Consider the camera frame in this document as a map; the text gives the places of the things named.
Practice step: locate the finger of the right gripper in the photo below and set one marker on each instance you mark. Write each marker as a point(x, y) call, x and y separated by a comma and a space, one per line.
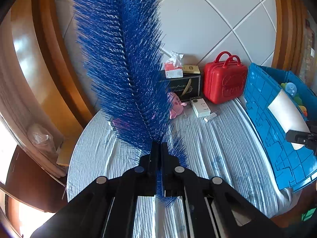
point(302, 139)

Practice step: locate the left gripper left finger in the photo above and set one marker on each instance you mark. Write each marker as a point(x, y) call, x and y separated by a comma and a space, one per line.
point(135, 182)

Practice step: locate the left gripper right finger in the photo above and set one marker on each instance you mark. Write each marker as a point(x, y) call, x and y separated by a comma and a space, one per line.
point(196, 193)

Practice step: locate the white lint roller refill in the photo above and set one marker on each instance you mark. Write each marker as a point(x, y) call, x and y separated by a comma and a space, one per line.
point(287, 114)

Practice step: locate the white green patch box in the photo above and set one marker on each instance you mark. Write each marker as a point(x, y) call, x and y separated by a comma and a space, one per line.
point(200, 107)

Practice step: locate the blue feather duster brush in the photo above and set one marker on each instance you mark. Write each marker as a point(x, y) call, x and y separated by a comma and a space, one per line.
point(120, 42)

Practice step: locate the yellow duck plush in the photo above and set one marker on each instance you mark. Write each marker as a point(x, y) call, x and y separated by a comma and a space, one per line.
point(303, 110)

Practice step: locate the green frog plush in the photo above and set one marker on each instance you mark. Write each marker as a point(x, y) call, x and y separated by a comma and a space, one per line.
point(297, 98)

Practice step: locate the blue plastic storage crate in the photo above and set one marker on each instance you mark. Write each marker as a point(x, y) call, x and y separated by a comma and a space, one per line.
point(277, 76)

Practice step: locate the blue striped bed sheet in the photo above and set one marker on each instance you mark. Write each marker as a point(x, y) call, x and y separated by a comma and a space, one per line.
point(227, 147)

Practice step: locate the light blue round toy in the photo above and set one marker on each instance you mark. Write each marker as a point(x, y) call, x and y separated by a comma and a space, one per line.
point(291, 89)

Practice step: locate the rolled patterned carpet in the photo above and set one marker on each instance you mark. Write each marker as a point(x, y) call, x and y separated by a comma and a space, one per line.
point(308, 65)

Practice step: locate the small white box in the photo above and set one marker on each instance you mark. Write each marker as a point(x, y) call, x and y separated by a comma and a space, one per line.
point(210, 117)

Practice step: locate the red mini suitcase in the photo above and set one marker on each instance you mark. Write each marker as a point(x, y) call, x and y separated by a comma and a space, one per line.
point(224, 78)

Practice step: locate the black coffee cup gift box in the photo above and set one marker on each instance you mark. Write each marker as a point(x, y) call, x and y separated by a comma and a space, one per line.
point(186, 87)

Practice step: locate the clear plastic bag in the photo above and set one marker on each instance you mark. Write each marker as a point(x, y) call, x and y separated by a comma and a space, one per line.
point(43, 141)

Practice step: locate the red white tissue box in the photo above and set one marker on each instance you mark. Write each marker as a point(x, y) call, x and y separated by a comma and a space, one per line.
point(173, 67)

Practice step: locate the gold small box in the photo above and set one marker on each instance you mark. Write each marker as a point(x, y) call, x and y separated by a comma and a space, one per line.
point(191, 69)

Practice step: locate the wooden bed frame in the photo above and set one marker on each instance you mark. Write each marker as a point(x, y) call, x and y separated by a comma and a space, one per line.
point(45, 63)

